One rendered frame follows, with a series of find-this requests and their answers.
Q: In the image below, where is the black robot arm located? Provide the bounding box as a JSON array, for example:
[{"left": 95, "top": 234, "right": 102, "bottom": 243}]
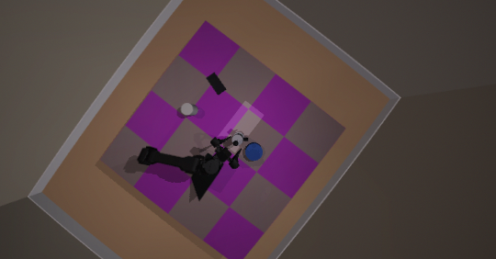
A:
[{"left": 137, "top": 146, "right": 231, "bottom": 176}]

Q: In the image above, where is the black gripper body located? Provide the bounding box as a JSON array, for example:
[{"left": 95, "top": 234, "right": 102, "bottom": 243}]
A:
[{"left": 210, "top": 137, "right": 240, "bottom": 169}]

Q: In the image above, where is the black flat square pad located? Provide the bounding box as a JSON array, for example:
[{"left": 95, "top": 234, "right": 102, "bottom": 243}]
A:
[{"left": 206, "top": 73, "right": 226, "bottom": 95}]

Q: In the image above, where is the white cylinder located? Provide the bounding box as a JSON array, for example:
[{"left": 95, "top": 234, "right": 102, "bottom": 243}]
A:
[{"left": 182, "top": 103, "right": 198, "bottom": 116}]

